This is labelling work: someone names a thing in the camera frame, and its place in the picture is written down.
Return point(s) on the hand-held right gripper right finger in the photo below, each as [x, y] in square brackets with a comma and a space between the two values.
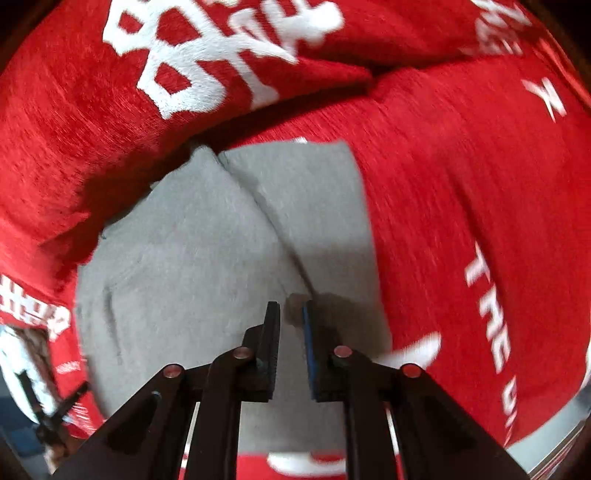
[308, 341]

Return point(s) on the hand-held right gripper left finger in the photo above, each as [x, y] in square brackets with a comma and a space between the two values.
[271, 341]

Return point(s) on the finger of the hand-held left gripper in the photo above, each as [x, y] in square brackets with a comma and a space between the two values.
[72, 398]
[30, 393]

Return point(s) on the grey sweater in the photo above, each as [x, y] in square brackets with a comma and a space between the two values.
[184, 277]

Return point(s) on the red printed blanket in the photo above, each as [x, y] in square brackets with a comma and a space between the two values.
[461, 184]

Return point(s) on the red pillow large white print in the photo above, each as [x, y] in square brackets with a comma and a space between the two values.
[138, 115]

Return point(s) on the red pillow small white print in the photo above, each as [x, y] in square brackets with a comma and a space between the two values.
[452, 27]

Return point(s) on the white bed frame edge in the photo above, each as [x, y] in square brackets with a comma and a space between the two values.
[554, 438]

